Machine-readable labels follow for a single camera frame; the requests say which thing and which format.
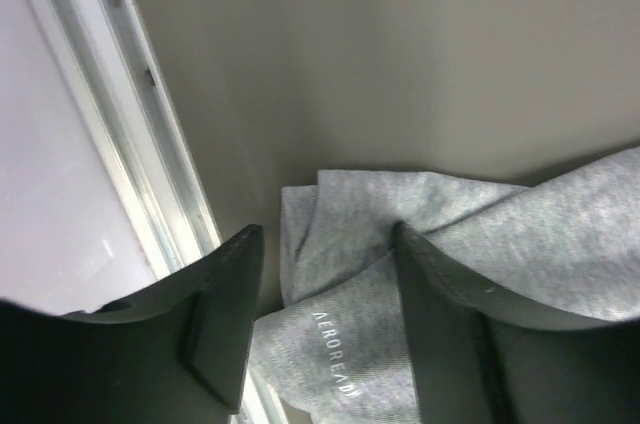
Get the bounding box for left aluminium frame post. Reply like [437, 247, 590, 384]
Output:
[29, 0, 286, 423]

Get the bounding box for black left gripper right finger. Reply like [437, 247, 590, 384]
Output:
[393, 223, 639, 423]

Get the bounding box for grey adidas t-shirt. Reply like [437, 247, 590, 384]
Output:
[251, 148, 639, 423]

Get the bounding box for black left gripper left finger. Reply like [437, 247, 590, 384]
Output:
[1, 225, 264, 423]

